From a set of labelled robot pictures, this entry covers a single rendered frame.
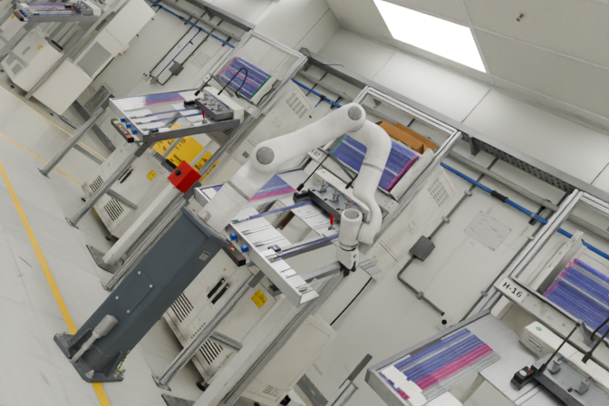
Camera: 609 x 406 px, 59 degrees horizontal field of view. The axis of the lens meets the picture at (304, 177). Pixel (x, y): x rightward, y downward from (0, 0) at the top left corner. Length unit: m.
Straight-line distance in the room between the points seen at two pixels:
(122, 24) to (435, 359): 5.59
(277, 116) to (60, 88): 3.44
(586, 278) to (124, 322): 1.83
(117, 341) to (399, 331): 2.52
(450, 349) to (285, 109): 2.40
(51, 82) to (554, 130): 5.25
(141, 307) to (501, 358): 1.41
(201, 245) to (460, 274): 2.55
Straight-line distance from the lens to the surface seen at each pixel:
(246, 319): 2.85
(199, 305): 3.08
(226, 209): 2.16
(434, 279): 4.31
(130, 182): 4.04
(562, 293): 2.48
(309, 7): 6.15
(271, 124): 4.09
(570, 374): 2.35
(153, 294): 2.19
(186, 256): 2.15
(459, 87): 5.20
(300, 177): 3.26
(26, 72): 6.79
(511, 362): 2.36
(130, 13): 6.90
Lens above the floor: 0.95
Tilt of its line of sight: 4 degrees up
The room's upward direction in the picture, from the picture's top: 41 degrees clockwise
